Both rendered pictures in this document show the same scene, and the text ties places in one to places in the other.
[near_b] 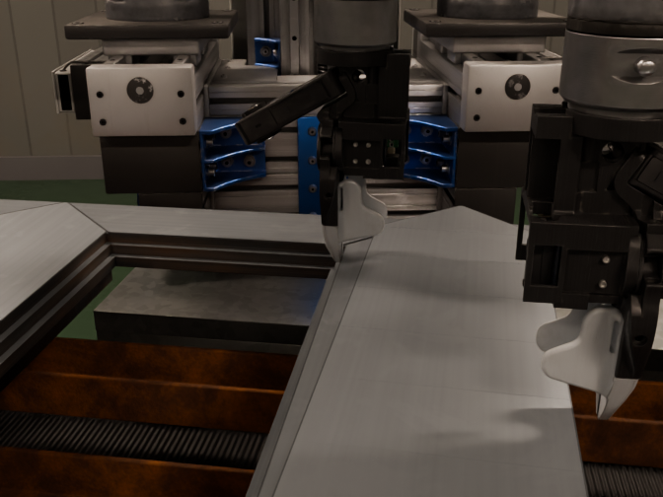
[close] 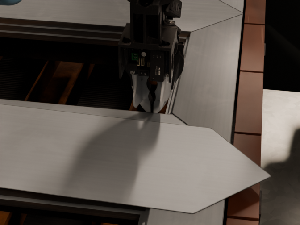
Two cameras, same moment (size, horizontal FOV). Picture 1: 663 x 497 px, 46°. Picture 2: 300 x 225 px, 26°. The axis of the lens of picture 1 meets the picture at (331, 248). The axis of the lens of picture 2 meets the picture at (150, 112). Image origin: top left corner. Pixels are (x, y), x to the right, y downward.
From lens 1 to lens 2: 112 cm
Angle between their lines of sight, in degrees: 78
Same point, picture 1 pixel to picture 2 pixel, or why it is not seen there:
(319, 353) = (20, 104)
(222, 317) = not seen: hidden behind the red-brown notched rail
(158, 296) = (286, 110)
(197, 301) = (282, 127)
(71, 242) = not seen: hidden behind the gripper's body
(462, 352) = (6, 148)
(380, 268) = (127, 126)
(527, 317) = (43, 180)
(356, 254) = (153, 118)
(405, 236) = (189, 139)
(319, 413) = not seen: outside the picture
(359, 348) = (21, 115)
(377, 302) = (76, 123)
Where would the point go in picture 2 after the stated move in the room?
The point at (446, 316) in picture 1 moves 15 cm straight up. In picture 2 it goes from (52, 147) to (42, 52)
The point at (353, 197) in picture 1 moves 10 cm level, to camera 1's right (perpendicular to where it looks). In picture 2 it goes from (135, 76) to (132, 116)
